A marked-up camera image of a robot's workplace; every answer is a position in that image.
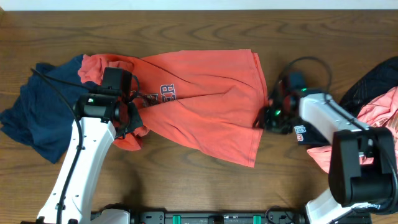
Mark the red soccer t-shirt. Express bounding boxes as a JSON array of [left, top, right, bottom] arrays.
[[78, 49, 267, 167]]

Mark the pink and black jersey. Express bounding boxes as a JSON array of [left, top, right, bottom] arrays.
[[294, 57, 397, 173]]

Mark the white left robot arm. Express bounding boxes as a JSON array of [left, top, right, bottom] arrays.
[[35, 93, 142, 224]]

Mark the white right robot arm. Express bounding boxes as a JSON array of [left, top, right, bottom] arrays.
[[257, 89, 397, 223]]

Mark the navy blue folded garment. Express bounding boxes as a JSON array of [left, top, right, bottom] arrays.
[[1, 55, 88, 164]]

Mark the black right camera cable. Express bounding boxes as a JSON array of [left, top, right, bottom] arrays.
[[273, 56, 333, 97]]

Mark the black camera cable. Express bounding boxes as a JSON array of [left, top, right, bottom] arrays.
[[273, 56, 333, 97], [30, 67, 103, 224]]

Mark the black left camera cable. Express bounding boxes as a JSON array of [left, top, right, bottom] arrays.
[[30, 67, 103, 224]]

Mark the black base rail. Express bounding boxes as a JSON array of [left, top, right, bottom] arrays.
[[90, 205, 307, 224]]

